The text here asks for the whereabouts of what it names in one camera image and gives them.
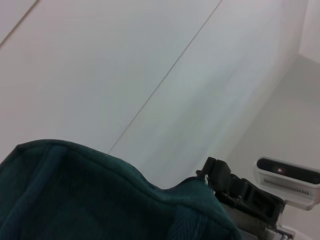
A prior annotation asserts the dark teal insulated lunch bag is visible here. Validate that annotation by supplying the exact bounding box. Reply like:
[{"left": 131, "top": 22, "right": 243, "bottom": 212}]
[{"left": 0, "top": 139, "right": 247, "bottom": 240}]

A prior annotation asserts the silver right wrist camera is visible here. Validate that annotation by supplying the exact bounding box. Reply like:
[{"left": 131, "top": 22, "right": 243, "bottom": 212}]
[{"left": 254, "top": 156, "right": 320, "bottom": 211}]

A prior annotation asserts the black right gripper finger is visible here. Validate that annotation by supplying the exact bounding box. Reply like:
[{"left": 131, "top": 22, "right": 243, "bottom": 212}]
[
  {"left": 215, "top": 159, "right": 286, "bottom": 232},
  {"left": 195, "top": 156, "right": 220, "bottom": 192}
]

